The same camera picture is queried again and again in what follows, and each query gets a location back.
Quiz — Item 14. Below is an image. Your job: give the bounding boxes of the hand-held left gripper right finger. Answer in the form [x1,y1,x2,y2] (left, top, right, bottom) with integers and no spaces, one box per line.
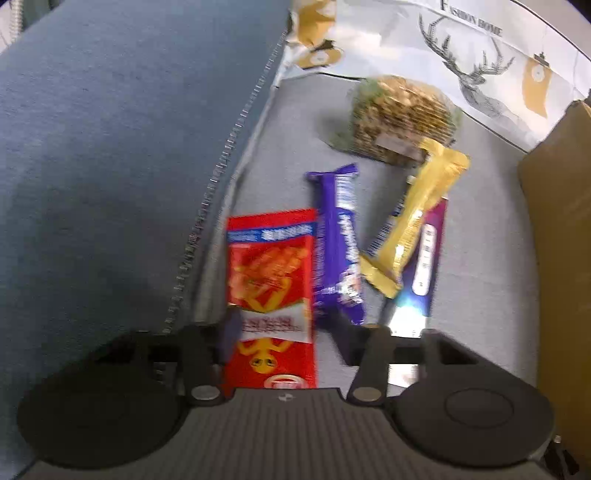
[330,309,497,409]

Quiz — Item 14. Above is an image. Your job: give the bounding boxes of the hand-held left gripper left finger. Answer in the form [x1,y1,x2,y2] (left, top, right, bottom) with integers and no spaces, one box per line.
[92,307,243,407]

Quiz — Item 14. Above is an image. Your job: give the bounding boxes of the red snack packet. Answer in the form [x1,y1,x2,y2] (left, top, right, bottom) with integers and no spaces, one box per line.
[222,209,319,391]

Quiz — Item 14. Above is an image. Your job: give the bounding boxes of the purple chocolate bar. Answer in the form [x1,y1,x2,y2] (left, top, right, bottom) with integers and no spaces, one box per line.
[307,164,368,326]

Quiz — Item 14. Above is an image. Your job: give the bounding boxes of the holographic purple snack packet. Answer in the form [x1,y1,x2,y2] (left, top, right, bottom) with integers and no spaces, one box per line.
[383,198,448,340]

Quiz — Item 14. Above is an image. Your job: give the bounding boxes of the yellow snack bar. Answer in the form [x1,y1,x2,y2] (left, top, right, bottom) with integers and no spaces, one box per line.
[359,137,471,300]

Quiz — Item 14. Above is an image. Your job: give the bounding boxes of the clear bag of nut brittle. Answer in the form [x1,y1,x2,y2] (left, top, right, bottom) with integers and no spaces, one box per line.
[344,75,462,166]

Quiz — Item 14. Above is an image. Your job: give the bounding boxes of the brown cardboard box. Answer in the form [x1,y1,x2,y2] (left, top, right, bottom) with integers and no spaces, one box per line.
[517,99,591,467]

